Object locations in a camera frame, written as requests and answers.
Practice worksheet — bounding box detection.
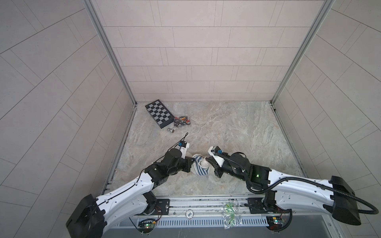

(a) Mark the blue white striped knit sweater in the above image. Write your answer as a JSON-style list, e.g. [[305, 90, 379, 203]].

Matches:
[[191, 154, 210, 178]]

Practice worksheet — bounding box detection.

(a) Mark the white fluffy teddy bear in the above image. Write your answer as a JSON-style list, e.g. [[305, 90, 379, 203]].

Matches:
[[191, 154, 219, 179]]

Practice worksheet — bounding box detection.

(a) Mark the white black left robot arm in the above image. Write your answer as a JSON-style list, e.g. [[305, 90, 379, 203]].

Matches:
[[65, 148, 194, 238]]

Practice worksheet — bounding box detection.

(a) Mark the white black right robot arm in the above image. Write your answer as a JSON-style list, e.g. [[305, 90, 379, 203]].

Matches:
[[207, 146, 379, 226]]

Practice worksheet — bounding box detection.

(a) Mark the bag of colourful small parts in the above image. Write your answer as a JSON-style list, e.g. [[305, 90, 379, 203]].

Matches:
[[174, 116, 191, 127]]

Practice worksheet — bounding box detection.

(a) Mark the clear bag of green parts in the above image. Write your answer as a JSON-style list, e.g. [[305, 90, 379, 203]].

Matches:
[[222, 202, 243, 229]]

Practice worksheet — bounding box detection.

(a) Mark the black white chessboard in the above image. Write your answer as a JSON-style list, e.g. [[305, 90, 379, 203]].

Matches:
[[145, 100, 174, 129]]

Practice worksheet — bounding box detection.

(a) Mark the left green circuit board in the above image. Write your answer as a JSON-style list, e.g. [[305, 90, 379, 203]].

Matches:
[[138, 218, 157, 234]]

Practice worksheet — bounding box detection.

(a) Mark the right circuit board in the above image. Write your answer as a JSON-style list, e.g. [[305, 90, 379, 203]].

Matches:
[[266, 216, 285, 232]]

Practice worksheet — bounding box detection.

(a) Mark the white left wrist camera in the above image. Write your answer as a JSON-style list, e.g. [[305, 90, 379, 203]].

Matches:
[[178, 140, 190, 159]]

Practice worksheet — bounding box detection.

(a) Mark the aluminium front mounting rail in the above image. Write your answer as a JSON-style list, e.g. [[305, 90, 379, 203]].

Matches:
[[86, 194, 332, 221]]

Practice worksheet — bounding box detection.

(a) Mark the round silver rail knob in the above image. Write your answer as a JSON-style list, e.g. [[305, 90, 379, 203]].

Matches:
[[186, 209, 194, 220]]

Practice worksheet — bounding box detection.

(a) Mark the black corrugated cable conduit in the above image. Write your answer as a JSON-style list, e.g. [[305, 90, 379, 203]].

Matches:
[[214, 151, 379, 232]]

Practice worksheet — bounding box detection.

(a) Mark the left aluminium corner post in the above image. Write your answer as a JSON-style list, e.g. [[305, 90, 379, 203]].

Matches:
[[82, 0, 138, 107]]

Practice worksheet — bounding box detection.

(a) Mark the aluminium corner post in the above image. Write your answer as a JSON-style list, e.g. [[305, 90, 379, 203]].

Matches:
[[82, 0, 138, 107], [270, 0, 335, 108]]

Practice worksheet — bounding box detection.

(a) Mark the right aluminium corner post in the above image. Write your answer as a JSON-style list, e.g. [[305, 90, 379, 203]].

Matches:
[[270, 0, 335, 108]]

